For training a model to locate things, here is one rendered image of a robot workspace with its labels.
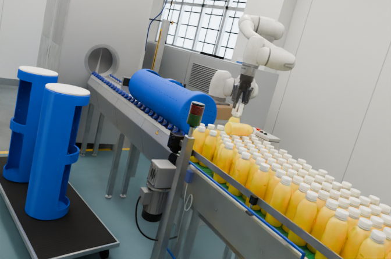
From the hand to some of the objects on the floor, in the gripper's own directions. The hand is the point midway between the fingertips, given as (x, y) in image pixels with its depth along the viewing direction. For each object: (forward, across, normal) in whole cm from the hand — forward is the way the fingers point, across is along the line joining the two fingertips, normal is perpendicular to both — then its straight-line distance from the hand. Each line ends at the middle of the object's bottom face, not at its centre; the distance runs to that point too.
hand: (237, 109), depth 187 cm
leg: (+122, -1, -123) cm, 173 cm away
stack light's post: (+122, +42, +20) cm, 130 cm away
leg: (+122, -1, -221) cm, 253 cm away
